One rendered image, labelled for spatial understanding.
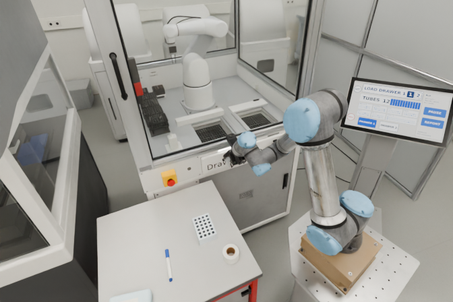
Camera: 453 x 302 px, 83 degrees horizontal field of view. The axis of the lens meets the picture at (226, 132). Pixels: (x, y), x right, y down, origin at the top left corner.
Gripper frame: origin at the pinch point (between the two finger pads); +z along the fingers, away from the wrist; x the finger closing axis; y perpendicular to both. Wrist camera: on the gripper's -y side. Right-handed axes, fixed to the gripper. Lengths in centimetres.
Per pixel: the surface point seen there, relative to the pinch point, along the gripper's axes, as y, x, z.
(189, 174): 0.0, -21.7, 9.9
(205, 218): 25.4, -23.1, -3.3
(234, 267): 48, -19, -14
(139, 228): 18, -53, 6
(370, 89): -8, 88, -23
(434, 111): 17, 106, -34
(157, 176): -3.0, -38.6, 5.6
